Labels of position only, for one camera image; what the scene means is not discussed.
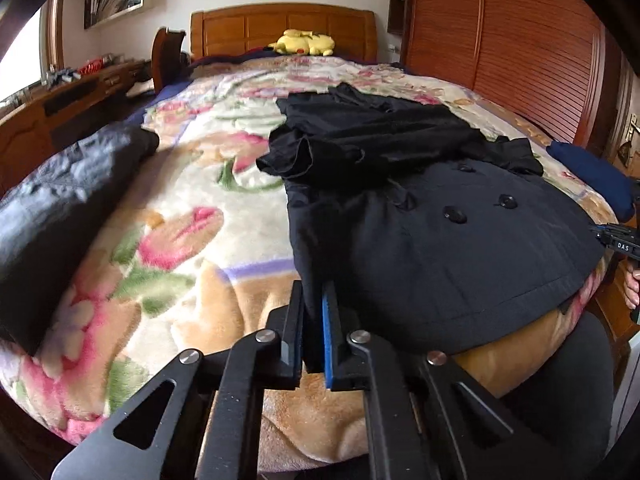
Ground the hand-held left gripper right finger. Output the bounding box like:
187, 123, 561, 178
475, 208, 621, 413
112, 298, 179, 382
306, 280, 556, 480

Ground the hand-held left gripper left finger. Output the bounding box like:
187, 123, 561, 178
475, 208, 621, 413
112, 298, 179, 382
50, 280, 306, 480

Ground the black buttoned coat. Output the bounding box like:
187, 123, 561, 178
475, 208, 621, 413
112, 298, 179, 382
256, 84, 608, 356

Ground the person's right hand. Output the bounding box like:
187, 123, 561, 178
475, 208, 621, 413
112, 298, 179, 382
622, 260, 640, 310

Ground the navy blue cloth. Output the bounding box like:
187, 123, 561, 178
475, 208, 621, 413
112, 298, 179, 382
546, 141, 636, 223

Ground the floral plush blanket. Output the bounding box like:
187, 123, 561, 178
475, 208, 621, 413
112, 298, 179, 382
0, 55, 631, 476

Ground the person's leg in black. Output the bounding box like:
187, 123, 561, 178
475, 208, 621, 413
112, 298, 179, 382
492, 307, 617, 480

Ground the wooden slatted wardrobe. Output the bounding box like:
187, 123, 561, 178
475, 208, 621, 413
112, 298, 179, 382
400, 0, 631, 148

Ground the dark textured folded garment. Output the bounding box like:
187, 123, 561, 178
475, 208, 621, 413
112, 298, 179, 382
0, 125, 161, 356

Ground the yellow plush toy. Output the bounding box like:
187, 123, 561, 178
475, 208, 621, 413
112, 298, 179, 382
268, 29, 336, 57

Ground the wooden chair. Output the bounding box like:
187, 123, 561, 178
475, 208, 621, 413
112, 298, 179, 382
151, 26, 193, 93

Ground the wooden bed headboard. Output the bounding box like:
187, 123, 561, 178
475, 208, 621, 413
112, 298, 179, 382
190, 4, 378, 63

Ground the wooden desk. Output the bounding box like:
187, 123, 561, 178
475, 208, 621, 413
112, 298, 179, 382
0, 57, 153, 191

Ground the window with wooden frame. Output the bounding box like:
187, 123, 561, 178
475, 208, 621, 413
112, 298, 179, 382
0, 0, 66, 106

